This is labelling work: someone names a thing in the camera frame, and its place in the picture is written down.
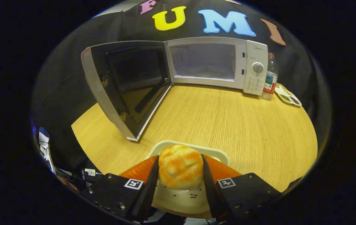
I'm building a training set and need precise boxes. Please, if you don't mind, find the divided snack dish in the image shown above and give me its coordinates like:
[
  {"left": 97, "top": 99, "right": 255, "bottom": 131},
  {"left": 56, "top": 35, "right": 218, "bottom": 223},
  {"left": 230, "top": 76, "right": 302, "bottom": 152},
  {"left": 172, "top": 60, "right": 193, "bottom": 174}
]
[{"left": 274, "top": 84, "right": 302, "bottom": 107}]

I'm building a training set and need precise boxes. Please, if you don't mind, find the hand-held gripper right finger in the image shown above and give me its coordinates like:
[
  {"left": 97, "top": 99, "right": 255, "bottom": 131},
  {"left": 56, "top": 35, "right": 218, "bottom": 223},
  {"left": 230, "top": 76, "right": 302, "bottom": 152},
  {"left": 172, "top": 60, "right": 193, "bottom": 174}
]
[{"left": 201, "top": 154, "right": 283, "bottom": 222}]

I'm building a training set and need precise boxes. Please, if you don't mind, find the white and blue object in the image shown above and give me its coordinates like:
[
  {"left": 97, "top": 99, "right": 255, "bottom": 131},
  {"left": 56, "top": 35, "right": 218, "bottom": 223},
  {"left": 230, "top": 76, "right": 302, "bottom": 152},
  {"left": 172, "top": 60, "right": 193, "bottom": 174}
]
[{"left": 38, "top": 127, "right": 56, "bottom": 174}]

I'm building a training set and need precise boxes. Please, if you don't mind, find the white microwave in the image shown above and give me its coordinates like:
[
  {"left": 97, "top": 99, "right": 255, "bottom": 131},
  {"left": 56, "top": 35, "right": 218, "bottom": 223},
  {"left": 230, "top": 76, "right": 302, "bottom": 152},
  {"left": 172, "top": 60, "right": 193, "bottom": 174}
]
[{"left": 81, "top": 37, "right": 269, "bottom": 142}]

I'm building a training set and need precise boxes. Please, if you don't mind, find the golden bread bun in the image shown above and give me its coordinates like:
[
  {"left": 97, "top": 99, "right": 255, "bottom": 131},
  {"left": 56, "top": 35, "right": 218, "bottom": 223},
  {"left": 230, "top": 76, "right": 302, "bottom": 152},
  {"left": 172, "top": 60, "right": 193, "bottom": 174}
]
[{"left": 158, "top": 144, "right": 204, "bottom": 190}]

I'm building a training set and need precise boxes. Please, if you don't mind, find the black cable with white tag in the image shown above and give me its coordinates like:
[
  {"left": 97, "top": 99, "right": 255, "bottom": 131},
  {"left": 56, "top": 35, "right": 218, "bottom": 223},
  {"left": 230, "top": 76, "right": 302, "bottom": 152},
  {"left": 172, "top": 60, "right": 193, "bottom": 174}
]
[{"left": 81, "top": 168, "right": 104, "bottom": 184}]

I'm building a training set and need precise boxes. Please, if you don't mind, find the cream cherry print plate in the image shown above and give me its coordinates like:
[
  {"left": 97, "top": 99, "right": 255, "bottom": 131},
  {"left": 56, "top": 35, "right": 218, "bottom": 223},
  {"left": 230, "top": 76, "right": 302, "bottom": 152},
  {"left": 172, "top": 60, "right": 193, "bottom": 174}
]
[{"left": 147, "top": 140, "right": 230, "bottom": 219}]

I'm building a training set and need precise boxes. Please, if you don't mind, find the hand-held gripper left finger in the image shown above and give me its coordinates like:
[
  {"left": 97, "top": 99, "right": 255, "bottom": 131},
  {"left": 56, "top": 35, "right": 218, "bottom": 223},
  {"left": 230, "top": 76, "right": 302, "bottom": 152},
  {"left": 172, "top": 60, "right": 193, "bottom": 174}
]
[{"left": 81, "top": 155, "right": 160, "bottom": 222}]

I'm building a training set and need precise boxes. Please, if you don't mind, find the clear plastic water bottle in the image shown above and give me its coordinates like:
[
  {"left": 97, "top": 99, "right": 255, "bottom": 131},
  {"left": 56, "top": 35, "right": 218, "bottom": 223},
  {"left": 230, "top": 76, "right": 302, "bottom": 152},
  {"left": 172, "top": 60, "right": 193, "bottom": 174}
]
[{"left": 261, "top": 52, "right": 278, "bottom": 101}]

